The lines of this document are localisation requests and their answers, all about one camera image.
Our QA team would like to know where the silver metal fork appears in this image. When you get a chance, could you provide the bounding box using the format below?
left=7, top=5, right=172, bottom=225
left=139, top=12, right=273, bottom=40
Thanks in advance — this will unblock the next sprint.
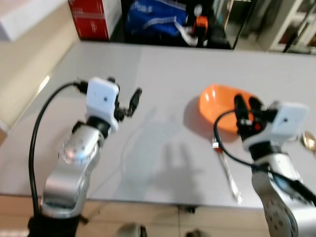
left=212, top=137, right=244, bottom=206

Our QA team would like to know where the gold metal spoon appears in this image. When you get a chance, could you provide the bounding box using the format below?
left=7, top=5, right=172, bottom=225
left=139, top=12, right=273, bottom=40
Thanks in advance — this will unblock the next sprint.
left=302, top=130, right=316, bottom=155

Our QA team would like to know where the red cardboard box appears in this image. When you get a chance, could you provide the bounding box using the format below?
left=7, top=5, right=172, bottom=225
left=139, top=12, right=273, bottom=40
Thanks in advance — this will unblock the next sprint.
left=68, top=0, right=122, bottom=41

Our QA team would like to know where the blue fabric bag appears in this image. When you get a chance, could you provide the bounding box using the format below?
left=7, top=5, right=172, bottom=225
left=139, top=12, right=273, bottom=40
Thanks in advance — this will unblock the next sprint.
left=124, top=0, right=189, bottom=39

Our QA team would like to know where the white cabinet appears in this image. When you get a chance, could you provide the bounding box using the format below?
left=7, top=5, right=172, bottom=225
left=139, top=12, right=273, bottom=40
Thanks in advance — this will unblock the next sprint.
left=268, top=0, right=316, bottom=54

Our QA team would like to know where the black slanted pole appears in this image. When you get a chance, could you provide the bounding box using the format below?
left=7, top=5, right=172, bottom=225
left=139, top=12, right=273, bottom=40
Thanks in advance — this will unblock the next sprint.
left=282, top=4, right=316, bottom=53

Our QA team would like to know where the orange and black tool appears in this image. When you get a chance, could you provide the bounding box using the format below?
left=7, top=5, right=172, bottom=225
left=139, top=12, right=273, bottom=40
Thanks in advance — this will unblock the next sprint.
left=194, top=14, right=209, bottom=38

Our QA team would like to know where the white board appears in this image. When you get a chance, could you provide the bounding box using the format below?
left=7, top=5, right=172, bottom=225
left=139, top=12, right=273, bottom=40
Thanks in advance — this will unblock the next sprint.
left=0, top=0, right=69, bottom=43

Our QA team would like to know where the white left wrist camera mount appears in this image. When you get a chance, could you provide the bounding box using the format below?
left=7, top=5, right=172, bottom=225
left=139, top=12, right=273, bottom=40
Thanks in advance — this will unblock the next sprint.
left=85, top=78, right=120, bottom=133

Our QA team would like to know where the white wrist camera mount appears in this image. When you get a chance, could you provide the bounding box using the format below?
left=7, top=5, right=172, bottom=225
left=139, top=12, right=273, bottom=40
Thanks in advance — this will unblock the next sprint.
left=85, top=78, right=120, bottom=133
left=243, top=102, right=310, bottom=152

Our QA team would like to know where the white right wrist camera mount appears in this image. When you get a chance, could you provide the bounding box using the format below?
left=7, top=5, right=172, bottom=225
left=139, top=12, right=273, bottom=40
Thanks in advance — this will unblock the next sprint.
left=243, top=102, right=310, bottom=152

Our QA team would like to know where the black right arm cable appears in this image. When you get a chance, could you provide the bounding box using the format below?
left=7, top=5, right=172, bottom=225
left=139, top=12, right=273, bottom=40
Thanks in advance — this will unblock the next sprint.
left=213, top=109, right=316, bottom=204

